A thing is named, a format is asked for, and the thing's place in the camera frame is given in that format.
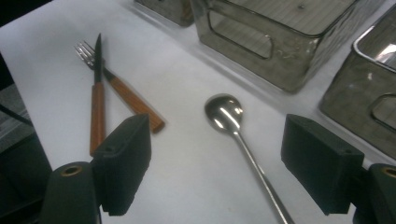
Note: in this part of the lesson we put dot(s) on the small smoky plastic bin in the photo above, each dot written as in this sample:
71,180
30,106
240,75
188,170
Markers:
168,12

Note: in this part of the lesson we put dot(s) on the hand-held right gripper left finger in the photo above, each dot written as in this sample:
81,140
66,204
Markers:
124,165

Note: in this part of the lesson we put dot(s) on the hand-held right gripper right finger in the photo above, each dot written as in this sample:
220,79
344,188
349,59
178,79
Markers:
320,165

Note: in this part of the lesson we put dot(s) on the long steel spoon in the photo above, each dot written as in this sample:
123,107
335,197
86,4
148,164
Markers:
222,112

